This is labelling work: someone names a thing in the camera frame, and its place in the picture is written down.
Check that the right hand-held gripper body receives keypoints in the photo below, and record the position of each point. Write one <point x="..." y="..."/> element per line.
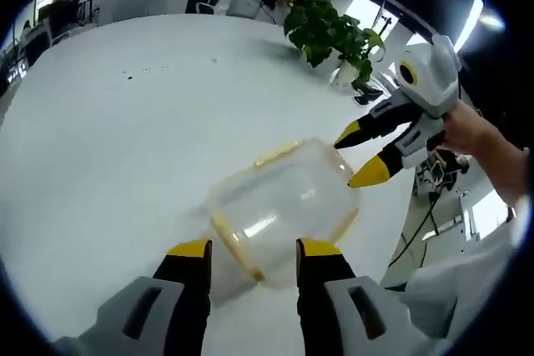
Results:
<point x="434" y="76"/>

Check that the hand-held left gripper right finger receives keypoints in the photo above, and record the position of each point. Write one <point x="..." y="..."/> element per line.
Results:
<point x="346" y="314"/>

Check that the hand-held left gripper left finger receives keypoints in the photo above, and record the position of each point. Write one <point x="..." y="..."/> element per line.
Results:
<point x="146" y="314"/>

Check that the clear plastic buckle container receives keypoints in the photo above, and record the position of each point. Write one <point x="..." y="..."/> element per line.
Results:
<point x="279" y="206"/>

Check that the person's right hand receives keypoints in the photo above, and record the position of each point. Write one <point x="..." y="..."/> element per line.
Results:
<point x="461" y="128"/>

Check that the small black device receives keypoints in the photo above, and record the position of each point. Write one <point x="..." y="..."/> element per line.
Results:
<point x="368" y="93"/>

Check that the white plant pot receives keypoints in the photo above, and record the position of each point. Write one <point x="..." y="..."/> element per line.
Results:
<point x="344" y="74"/>

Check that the long ceiling light strip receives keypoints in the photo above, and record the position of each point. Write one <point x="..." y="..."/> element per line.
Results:
<point x="469" y="22"/>

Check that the green leafy plant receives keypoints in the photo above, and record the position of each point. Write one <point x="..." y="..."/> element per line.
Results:
<point x="325" y="26"/>

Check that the white office chair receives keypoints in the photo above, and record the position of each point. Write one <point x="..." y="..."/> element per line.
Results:
<point x="213" y="3"/>

